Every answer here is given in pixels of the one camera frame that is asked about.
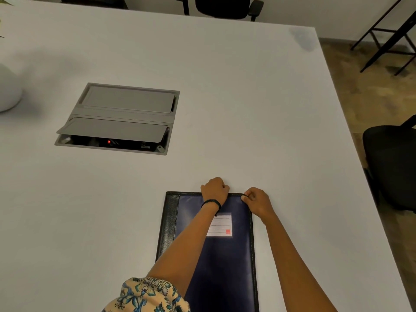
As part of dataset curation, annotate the person's right hand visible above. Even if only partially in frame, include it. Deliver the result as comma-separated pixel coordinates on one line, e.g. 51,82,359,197
240,187,277,225

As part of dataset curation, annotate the person's left hand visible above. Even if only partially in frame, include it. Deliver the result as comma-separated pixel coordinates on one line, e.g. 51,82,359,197
200,177,231,208

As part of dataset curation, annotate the blue zippered folder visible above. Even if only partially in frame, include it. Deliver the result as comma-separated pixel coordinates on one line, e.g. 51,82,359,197
155,191,260,312

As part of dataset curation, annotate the person's right forearm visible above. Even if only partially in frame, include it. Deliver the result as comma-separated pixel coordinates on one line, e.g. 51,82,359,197
263,214,338,312

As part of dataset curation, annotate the person's left forearm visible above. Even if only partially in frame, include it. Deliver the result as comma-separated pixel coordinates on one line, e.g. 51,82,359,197
146,203,220,298

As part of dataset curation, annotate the black wristband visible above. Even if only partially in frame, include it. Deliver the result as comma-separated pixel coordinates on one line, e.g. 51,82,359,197
201,199,222,217

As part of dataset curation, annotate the floral patterned dress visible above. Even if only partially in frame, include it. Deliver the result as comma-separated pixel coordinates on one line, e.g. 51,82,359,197
102,277,192,312

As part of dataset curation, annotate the black mesh-back office chair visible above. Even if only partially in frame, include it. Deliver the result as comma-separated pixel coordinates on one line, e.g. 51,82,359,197
362,114,416,213

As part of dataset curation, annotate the black plain-back office chair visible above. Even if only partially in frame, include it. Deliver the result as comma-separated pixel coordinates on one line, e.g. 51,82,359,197
174,0,264,22

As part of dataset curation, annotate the black metal high stool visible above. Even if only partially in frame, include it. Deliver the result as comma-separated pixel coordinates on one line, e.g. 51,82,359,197
350,0,416,77

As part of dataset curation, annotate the black ribbed-back office chair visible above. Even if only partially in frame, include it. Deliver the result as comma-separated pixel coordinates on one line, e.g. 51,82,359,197
58,0,129,10

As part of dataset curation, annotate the white round plant pot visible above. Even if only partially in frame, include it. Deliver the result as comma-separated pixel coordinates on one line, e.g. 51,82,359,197
0,63,23,113

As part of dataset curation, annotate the grey table cable box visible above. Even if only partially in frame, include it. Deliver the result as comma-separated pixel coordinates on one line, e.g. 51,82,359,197
54,82,181,156

